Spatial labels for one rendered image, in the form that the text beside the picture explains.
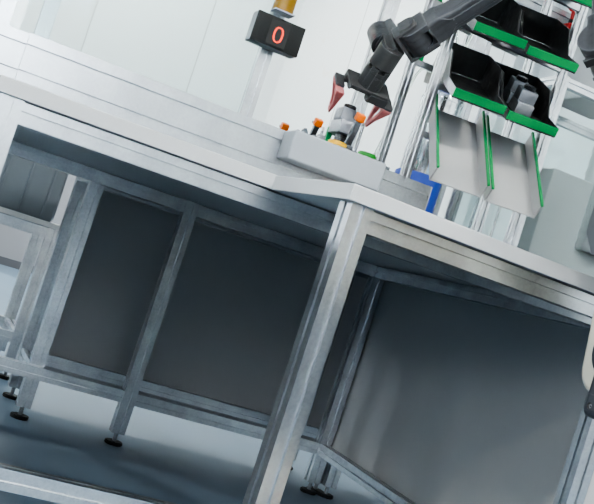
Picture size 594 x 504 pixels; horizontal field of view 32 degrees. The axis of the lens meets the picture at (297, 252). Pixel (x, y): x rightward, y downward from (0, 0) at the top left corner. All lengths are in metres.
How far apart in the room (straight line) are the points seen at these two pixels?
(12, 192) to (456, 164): 2.07
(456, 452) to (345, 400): 0.77
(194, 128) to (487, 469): 1.28
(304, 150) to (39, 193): 2.12
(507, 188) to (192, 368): 1.73
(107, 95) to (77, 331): 1.83
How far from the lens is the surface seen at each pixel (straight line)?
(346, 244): 1.76
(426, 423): 3.14
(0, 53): 2.02
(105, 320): 3.76
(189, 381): 3.86
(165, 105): 2.05
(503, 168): 2.55
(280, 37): 2.41
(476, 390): 2.95
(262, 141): 2.10
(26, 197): 4.04
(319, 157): 2.06
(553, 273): 2.01
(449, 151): 2.46
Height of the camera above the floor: 0.65
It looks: 2 degrees up
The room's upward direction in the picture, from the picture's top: 18 degrees clockwise
